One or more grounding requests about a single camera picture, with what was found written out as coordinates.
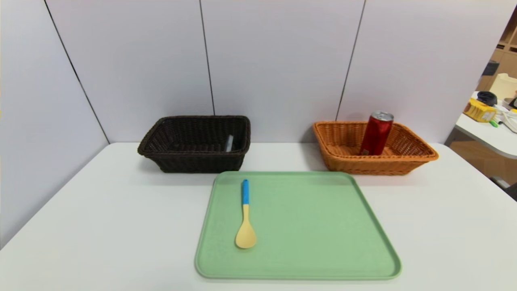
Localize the light green plastic tray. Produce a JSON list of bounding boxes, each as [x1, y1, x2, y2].
[[195, 171, 402, 280]]

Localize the black tape roll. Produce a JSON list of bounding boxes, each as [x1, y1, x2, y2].
[[477, 91, 498, 107]]

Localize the cream plastic container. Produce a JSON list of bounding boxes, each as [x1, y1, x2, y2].
[[489, 73, 517, 100]]

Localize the red soda can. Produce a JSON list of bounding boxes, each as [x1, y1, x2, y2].
[[359, 111, 395, 156]]

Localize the wooden shelf unit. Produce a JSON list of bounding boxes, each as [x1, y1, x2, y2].
[[477, 8, 517, 91]]

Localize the yellow carton box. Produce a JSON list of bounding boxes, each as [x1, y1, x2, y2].
[[463, 98, 497, 122]]

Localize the white cable bundle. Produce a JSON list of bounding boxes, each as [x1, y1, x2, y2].
[[497, 106, 517, 134]]

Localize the orange wicker basket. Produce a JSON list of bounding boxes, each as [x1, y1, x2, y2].
[[313, 121, 439, 176]]

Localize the dark brown wicker basket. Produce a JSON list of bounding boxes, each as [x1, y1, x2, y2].
[[137, 115, 251, 173]]

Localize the yellow spoon with blue handle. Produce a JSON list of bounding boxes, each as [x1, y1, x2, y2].
[[235, 179, 257, 249]]

